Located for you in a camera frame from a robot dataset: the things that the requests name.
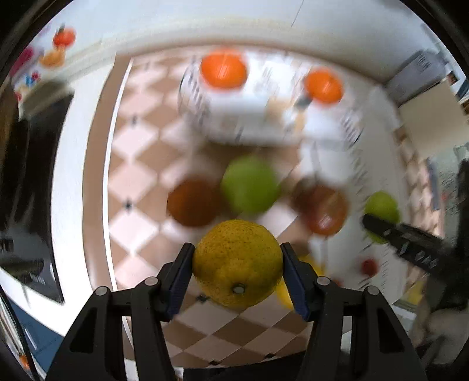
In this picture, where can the large orange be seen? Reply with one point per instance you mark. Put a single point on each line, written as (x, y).
(223, 69)

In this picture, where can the small orange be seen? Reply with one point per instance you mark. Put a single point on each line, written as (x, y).
(324, 86)

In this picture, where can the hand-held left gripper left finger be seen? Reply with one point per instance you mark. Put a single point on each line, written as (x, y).
(180, 282)

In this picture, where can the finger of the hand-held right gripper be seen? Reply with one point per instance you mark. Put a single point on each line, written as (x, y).
(406, 240)

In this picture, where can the brown round fruit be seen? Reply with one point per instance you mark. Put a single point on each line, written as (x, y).
(192, 203)

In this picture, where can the checkered table mat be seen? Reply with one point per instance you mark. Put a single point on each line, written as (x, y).
(143, 154)

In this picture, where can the large green apple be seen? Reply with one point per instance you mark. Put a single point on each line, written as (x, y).
(251, 185)

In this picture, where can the cardboard box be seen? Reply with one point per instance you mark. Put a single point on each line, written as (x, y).
(432, 121)

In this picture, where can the grey appliance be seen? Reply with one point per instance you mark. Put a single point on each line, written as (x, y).
(414, 77)

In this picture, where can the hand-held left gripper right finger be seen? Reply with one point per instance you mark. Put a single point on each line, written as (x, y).
(295, 285)

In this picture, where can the small green apple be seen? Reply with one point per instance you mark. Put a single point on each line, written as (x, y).
(383, 207)

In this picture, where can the yellow-green orange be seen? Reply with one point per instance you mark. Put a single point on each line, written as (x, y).
(238, 260)

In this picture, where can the black monitor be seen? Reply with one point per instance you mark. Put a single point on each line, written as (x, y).
(25, 219)

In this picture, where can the small red fruit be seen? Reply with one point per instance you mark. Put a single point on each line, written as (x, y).
(369, 266)

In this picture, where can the red-brown round fruit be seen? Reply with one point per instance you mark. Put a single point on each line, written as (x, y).
(322, 208)

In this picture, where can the yellow fruit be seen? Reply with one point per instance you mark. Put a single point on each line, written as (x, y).
(285, 295)

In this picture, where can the fruit-print wall poster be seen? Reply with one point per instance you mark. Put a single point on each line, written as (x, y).
(55, 47)

